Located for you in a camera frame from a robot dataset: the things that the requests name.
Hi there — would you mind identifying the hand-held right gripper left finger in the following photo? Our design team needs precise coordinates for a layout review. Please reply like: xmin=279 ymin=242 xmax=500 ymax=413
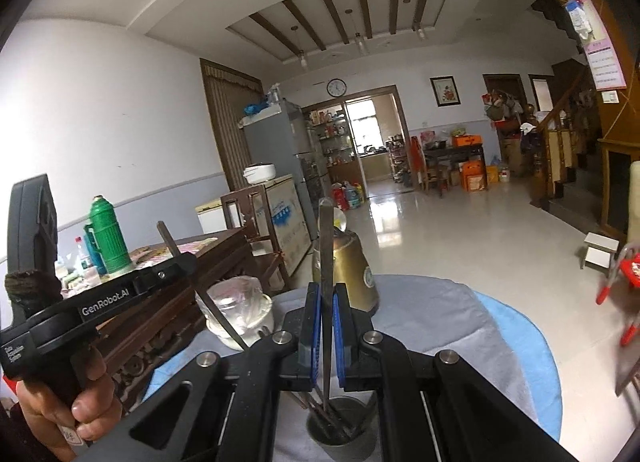
xmin=75 ymin=282 xmax=323 ymax=462

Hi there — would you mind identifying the dark wooden chopstick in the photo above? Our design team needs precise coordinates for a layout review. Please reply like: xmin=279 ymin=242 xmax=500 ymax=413
xmin=320 ymin=404 xmax=353 ymax=442
xmin=318 ymin=197 xmax=335 ymax=414
xmin=292 ymin=388 xmax=346 ymax=439
xmin=156 ymin=220 xmax=251 ymax=352

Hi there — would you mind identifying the red-capped plastic bottle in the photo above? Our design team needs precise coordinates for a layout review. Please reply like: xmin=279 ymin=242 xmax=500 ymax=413
xmin=74 ymin=237 xmax=93 ymax=272

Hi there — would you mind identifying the blue tablecloth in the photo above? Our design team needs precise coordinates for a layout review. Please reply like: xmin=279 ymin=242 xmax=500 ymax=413
xmin=144 ymin=291 xmax=564 ymax=444

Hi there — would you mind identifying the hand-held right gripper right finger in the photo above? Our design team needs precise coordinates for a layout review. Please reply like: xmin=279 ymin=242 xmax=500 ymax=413
xmin=332 ymin=283 xmax=576 ymax=462

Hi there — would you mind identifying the glass shelf with bottles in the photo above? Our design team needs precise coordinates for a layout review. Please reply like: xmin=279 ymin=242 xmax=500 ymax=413
xmin=306 ymin=109 xmax=352 ymax=184

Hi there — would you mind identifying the wooden chair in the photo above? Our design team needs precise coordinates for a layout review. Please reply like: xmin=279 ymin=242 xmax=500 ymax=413
xmin=220 ymin=183 xmax=292 ymax=294

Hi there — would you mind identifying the white chest freezer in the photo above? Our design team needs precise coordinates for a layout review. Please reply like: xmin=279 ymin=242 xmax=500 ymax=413
xmin=195 ymin=174 xmax=314 ymax=274

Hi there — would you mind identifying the wooden staircase railing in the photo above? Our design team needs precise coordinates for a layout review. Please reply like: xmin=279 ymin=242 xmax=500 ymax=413
xmin=529 ymin=102 xmax=583 ymax=210

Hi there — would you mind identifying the white step stool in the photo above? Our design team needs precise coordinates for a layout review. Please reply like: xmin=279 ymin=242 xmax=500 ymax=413
xmin=582 ymin=232 xmax=621 ymax=273

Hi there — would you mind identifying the orange crate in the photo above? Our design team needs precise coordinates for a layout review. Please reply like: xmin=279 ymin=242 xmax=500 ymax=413
xmin=460 ymin=159 xmax=489 ymax=193

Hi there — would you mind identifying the green thermos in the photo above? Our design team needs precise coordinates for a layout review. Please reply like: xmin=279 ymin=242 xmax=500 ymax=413
xmin=83 ymin=195 xmax=134 ymax=277

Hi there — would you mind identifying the framed wall picture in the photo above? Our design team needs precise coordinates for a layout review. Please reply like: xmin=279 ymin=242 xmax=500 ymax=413
xmin=430 ymin=76 xmax=461 ymax=108

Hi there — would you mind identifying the grey towel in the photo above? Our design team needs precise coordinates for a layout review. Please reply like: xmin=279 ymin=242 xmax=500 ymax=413
xmin=187 ymin=274 xmax=538 ymax=462

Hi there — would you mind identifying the grey refrigerator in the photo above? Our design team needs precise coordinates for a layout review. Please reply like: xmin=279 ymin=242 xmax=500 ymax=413
xmin=242 ymin=99 xmax=327 ymax=223

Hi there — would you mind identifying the golden kettle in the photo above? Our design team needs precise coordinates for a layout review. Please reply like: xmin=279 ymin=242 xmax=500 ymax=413
xmin=312 ymin=207 xmax=380 ymax=316

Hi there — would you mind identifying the carved wooden table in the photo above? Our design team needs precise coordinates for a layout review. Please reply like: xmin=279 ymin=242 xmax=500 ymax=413
xmin=60 ymin=227 xmax=282 ymax=414

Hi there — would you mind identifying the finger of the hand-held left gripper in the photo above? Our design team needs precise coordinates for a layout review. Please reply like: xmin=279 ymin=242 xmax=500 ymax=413
xmin=132 ymin=252 xmax=199 ymax=294

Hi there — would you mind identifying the grey metal utensil holder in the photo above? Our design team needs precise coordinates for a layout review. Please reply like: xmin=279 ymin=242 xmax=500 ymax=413
xmin=306 ymin=394 xmax=379 ymax=461

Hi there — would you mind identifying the floral table cover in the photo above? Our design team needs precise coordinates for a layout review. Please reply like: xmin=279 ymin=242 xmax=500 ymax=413
xmin=127 ymin=236 xmax=221 ymax=266

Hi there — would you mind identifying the person's left hand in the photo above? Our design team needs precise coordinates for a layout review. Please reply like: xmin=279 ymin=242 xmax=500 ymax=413
xmin=16 ymin=344 xmax=124 ymax=462

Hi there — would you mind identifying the red plastic chair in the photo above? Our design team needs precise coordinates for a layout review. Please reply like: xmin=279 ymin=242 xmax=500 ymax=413
xmin=595 ymin=242 xmax=640 ymax=348

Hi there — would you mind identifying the dark wooden dining table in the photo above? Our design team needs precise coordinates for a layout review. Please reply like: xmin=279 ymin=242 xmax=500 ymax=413
xmin=422 ymin=142 xmax=486 ymax=193

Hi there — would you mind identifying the pink wall calendar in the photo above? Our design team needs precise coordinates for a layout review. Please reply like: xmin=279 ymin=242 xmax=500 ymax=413
xmin=565 ymin=0 xmax=627 ymax=91

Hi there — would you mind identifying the white bowl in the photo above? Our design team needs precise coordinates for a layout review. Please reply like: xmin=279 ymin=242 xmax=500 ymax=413
xmin=206 ymin=293 xmax=275 ymax=351

